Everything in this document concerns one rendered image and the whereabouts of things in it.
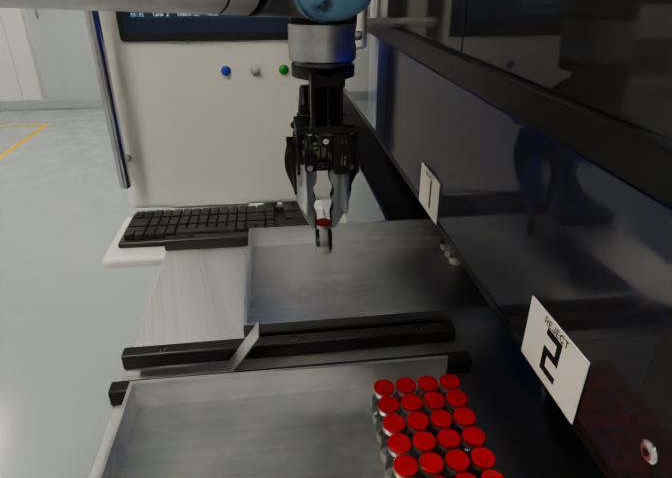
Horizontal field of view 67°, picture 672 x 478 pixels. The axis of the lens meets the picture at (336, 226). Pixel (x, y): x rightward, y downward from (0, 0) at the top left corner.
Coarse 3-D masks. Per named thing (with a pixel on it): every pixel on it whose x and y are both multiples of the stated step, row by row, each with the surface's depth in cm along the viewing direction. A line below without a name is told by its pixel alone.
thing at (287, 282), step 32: (352, 224) 86; (384, 224) 87; (416, 224) 87; (256, 256) 83; (288, 256) 83; (320, 256) 83; (352, 256) 83; (384, 256) 83; (416, 256) 83; (256, 288) 74; (288, 288) 74; (320, 288) 74; (352, 288) 74; (384, 288) 74; (416, 288) 74; (448, 288) 74; (256, 320) 67; (288, 320) 62; (320, 320) 62; (352, 320) 63; (384, 320) 64; (416, 320) 64; (448, 320) 65; (480, 320) 66
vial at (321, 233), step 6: (318, 228) 67; (324, 228) 67; (330, 228) 69; (318, 234) 68; (324, 234) 67; (330, 234) 68; (318, 240) 68; (324, 240) 68; (318, 246) 68; (324, 246) 68; (318, 252) 69; (324, 252) 69; (330, 252) 69
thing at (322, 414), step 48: (144, 384) 53; (192, 384) 54; (240, 384) 54; (288, 384) 55; (336, 384) 56; (144, 432) 51; (192, 432) 51; (240, 432) 51; (288, 432) 51; (336, 432) 51
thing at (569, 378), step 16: (528, 320) 44; (544, 320) 41; (528, 336) 44; (544, 336) 42; (560, 336) 39; (528, 352) 44; (576, 352) 37; (560, 368) 39; (576, 368) 37; (544, 384) 42; (560, 384) 40; (576, 384) 37; (560, 400) 40; (576, 400) 37
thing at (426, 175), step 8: (424, 168) 72; (424, 176) 72; (432, 176) 69; (424, 184) 73; (432, 184) 69; (440, 184) 66; (424, 192) 73; (432, 192) 69; (424, 200) 73; (432, 200) 69; (432, 208) 69; (432, 216) 70
